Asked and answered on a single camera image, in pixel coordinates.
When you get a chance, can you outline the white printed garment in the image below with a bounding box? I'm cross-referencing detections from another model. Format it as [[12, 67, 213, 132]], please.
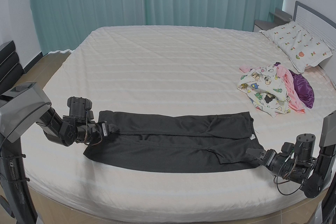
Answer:
[[237, 65, 292, 118]]

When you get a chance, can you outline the white printed pillow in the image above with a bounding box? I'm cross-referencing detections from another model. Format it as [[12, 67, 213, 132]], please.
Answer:
[[259, 21, 334, 73]]

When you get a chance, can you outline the black chest of drawers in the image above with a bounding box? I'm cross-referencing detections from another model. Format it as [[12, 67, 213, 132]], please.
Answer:
[[0, 40, 25, 92]]

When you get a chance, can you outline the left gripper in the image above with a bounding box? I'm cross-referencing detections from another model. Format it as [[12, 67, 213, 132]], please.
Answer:
[[90, 120, 118, 139]]

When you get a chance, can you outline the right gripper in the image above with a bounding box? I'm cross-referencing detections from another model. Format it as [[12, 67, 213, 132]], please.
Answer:
[[258, 149, 279, 171]]

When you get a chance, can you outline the grey bedside table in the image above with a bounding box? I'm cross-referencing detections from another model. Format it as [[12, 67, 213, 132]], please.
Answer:
[[253, 7, 293, 32]]

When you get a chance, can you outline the bed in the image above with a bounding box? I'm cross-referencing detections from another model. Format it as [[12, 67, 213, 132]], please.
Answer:
[[20, 0, 336, 218]]

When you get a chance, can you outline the black T-shirt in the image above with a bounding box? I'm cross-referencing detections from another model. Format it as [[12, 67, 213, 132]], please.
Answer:
[[83, 110, 263, 174]]

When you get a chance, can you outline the pink garment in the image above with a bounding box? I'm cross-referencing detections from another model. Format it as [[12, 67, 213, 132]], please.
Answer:
[[239, 64, 306, 113]]

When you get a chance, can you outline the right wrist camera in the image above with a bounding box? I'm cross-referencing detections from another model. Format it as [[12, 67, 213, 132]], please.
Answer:
[[281, 142, 295, 156]]

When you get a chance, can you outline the purple garment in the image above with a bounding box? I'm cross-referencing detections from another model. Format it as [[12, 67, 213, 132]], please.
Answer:
[[274, 61, 315, 109]]

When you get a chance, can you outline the black cable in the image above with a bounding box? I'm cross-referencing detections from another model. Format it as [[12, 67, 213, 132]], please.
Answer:
[[274, 174, 305, 196]]

